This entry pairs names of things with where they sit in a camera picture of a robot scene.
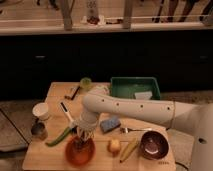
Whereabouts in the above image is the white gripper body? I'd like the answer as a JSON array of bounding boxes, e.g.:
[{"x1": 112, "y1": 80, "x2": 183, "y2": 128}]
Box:
[{"x1": 77, "y1": 113, "x2": 99, "y2": 132}]

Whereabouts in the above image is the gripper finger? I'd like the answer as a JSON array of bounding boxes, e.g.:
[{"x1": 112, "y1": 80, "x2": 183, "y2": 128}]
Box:
[
  {"x1": 77, "y1": 132, "x2": 83, "y2": 142},
  {"x1": 87, "y1": 132, "x2": 94, "y2": 140}
]

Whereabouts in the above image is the dark grapes bunch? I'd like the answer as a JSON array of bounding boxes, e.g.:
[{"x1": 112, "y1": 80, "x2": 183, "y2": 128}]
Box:
[{"x1": 75, "y1": 137, "x2": 89, "y2": 150}]

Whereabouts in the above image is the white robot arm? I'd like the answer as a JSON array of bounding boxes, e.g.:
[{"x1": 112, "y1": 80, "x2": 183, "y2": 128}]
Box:
[{"x1": 77, "y1": 92, "x2": 213, "y2": 171}]

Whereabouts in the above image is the red bowl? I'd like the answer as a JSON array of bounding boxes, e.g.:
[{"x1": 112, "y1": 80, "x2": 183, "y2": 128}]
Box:
[{"x1": 65, "y1": 136, "x2": 95, "y2": 167}]

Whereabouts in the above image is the purple bowl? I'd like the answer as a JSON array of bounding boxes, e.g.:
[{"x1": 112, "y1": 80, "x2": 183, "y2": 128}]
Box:
[{"x1": 140, "y1": 131, "x2": 169, "y2": 160}]

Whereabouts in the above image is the green cucumber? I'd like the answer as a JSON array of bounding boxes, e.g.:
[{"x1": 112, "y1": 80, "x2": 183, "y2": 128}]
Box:
[{"x1": 45, "y1": 127, "x2": 71, "y2": 147}]

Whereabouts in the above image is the blue sponge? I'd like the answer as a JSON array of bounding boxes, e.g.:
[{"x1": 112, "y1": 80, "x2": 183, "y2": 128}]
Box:
[{"x1": 100, "y1": 116, "x2": 121, "y2": 133}]

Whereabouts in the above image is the yellow apple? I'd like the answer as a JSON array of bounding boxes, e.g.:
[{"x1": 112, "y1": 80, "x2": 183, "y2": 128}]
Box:
[{"x1": 108, "y1": 139, "x2": 121, "y2": 153}]

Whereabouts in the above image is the wooden table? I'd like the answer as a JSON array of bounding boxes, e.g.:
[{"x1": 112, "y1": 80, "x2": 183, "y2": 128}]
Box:
[{"x1": 22, "y1": 82, "x2": 176, "y2": 171}]

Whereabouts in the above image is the metal fork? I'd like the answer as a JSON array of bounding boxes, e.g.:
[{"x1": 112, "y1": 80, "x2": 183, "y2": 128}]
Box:
[{"x1": 120, "y1": 127, "x2": 152, "y2": 134}]

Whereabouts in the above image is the dark brown utensil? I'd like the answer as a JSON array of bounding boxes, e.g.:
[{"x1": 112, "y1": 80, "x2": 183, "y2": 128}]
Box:
[{"x1": 64, "y1": 86, "x2": 80, "y2": 100}]

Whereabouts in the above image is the green cup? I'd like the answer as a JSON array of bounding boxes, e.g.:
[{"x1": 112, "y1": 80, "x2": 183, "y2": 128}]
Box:
[{"x1": 80, "y1": 77, "x2": 92, "y2": 91}]

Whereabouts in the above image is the yellow banana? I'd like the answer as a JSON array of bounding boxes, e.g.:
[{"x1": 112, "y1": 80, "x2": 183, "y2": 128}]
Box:
[{"x1": 120, "y1": 139, "x2": 138, "y2": 162}]

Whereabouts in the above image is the metal tin can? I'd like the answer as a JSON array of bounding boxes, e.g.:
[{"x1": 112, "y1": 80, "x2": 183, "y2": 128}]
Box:
[{"x1": 31, "y1": 122, "x2": 48, "y2": 140}]

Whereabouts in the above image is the white cup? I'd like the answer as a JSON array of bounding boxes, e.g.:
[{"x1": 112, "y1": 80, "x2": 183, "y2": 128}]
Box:
[{"x1": 32, "y1": 102, "x2": 50, "y2": 120}]

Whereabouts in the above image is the green plastic bin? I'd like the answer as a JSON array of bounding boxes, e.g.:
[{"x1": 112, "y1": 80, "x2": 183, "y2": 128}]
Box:
[{"x1": 110, "y1": 77, "x2": 161, "y2": 100}]

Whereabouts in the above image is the white cloth in bin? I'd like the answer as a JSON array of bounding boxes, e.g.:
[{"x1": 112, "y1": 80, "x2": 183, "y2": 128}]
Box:
[{"x1": 135, "y1": 91, "x2": 152, "y2": 100}]

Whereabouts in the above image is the white handled knife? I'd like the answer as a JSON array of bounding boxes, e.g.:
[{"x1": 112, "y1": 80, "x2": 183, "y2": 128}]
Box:
[{"x1": 60, "y1": 102, "x2": 75, "y2": 129}]

